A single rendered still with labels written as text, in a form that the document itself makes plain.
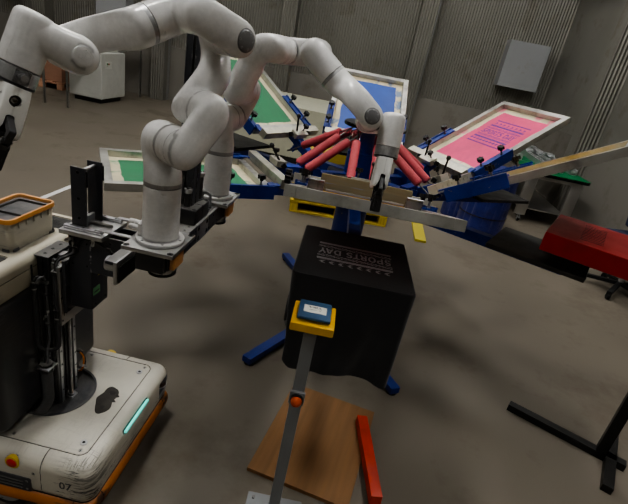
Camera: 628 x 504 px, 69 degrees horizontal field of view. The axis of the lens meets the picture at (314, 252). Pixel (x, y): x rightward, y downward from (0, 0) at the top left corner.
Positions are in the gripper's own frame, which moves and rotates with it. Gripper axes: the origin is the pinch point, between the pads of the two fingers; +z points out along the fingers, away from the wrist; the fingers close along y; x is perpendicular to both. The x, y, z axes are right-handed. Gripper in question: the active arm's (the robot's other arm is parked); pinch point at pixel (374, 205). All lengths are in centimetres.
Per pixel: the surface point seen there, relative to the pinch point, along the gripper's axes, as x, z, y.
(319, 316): -10.5, 34.6, 16.7
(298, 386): -12, 61, 8
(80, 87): -502, -88, -706
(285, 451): -12, 89, 0
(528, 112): 109, -80, -191
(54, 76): -586, -104, -760
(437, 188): 37, -12, -86
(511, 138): 96, -57, -172
